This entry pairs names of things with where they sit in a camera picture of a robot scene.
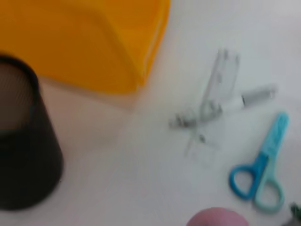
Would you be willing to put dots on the blue plastic scissors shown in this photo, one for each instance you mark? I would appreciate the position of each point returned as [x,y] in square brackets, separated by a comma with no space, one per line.
[272,143]

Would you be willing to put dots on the yellow plastic storage bin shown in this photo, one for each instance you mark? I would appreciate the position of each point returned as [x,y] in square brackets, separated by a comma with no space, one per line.
[82,47]

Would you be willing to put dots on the black mesh pen holder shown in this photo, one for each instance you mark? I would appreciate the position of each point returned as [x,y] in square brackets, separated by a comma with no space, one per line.
[26,164]

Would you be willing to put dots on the clear plastic ruler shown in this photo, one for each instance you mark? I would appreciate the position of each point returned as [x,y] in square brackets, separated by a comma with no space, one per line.
[223,77]

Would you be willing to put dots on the white grey ballpoint pen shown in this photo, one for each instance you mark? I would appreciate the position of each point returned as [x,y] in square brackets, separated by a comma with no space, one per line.
[256,95]

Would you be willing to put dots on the pink peach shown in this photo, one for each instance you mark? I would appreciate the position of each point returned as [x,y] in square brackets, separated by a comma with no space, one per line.
[216,217]

